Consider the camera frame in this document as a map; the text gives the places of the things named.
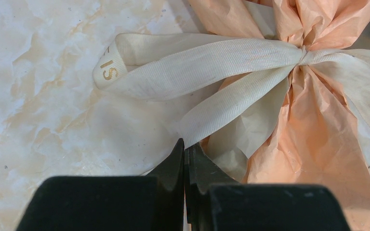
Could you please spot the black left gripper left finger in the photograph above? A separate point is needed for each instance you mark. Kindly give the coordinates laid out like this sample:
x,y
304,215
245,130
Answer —
x,y
153,202

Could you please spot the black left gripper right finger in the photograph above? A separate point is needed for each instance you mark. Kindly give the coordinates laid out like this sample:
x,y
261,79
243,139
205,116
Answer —
x,y
217,202

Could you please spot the orange paper bouquet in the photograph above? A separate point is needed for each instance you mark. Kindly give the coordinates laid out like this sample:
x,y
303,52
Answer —
x,y
316,139

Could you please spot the cream ribbon bow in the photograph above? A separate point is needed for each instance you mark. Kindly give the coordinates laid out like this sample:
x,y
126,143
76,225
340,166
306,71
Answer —
x,y
160,88

